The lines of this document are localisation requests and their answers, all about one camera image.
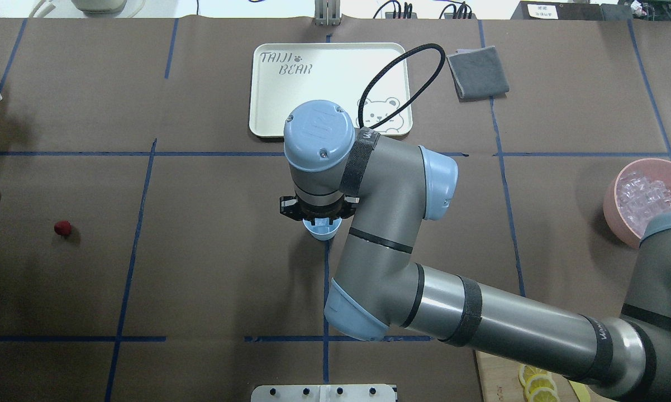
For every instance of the lemon slice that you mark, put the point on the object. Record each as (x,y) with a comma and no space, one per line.
(543,394)
(540,383)
(526,372)

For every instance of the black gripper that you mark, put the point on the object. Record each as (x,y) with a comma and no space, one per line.
(288,206)

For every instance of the pink ice bowl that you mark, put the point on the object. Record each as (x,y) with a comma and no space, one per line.
(640,192)

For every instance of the lemon slice middle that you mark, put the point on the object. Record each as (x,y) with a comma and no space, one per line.
(540,383)

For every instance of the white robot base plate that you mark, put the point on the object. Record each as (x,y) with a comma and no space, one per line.
(326,392)

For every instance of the lemon slice top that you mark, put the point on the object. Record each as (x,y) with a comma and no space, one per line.
(526,372)

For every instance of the white bear tray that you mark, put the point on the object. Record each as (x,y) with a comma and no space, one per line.
(286,75)

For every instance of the grey folded cloth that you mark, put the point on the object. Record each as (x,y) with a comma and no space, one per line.
(478,73)

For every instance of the yellow plastic knife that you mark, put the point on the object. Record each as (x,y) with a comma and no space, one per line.
(580,391)

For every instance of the lemon slice bottom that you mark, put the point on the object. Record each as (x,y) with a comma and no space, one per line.
(543,394)

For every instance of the red strawberry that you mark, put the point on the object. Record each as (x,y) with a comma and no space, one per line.
(63,228)

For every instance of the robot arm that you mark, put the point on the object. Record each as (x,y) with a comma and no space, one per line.
(390,191)

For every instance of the light blue paper cup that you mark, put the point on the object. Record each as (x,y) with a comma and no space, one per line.
(323,228)

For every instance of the grey aluminium post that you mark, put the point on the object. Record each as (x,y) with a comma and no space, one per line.
(327,12)

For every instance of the bamboo cutting board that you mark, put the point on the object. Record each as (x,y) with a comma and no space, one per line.
(499,381)

